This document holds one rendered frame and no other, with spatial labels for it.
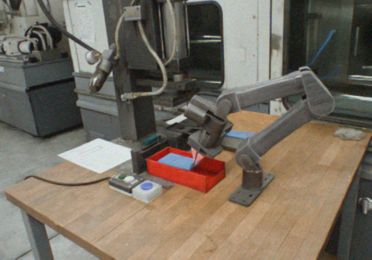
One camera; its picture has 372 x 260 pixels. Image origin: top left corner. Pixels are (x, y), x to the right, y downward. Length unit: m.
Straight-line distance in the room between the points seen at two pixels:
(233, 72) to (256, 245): 1.20
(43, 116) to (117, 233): 3.49
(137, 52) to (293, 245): 0.88
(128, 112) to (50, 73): 2.94
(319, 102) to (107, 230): 0.66
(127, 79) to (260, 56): 0.74
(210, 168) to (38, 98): 3.36
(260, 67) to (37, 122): 3.15
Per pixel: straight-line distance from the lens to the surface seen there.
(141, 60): 1.28
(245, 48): 1.78
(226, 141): 1.30
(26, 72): 4.16
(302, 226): 0.89
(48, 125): 4.34
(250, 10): 1.75
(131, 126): 1.42
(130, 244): 0.85
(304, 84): 0.85
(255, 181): 0.98
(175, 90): 1.21
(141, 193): 0.99
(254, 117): 1.51
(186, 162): 1.08
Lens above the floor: 1.44
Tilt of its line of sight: 19 degrees down
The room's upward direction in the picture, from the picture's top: 4 degrees counter-clockwise
